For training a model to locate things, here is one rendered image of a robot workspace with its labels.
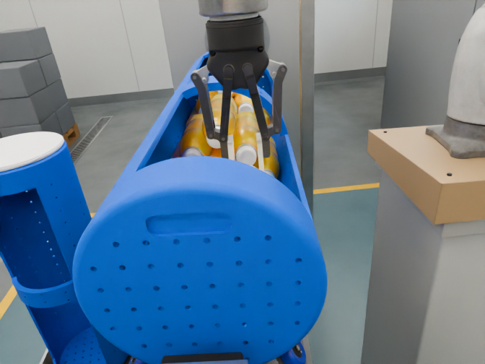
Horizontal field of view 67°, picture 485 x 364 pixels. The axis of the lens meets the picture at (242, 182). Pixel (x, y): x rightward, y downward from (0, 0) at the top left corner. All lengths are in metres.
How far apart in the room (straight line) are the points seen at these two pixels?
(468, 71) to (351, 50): 5.04
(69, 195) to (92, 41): 4.66
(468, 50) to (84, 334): 1.64
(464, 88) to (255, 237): 0.56
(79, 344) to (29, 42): 3.11
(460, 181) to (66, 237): 1.02
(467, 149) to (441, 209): 0.15
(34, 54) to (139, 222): 3.90
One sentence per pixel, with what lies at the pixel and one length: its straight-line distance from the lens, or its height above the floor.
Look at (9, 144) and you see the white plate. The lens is 1.30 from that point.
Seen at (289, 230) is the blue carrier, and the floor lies 1.17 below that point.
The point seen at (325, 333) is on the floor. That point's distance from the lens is 1.80.
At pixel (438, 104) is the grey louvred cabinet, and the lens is 2.84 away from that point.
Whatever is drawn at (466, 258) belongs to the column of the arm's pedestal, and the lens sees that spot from 0.84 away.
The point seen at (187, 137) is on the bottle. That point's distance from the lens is 0.75.
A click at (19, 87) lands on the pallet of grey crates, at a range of 3.92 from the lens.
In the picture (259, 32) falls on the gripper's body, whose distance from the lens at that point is 0.50.
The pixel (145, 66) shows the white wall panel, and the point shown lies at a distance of 5.64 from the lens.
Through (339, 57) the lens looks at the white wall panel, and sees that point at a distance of 5.79.
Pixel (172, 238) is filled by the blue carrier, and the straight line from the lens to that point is 0.38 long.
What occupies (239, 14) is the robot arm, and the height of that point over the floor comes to 1.36.
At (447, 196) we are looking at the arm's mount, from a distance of 0.70.
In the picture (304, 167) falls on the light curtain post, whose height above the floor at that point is 0.53.
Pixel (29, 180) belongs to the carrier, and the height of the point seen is 0.98.
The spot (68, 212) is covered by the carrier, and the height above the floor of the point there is 0.84.
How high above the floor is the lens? 1.39
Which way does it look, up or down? 28 degrees down
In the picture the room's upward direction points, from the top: 6 degrees counter-clockwise
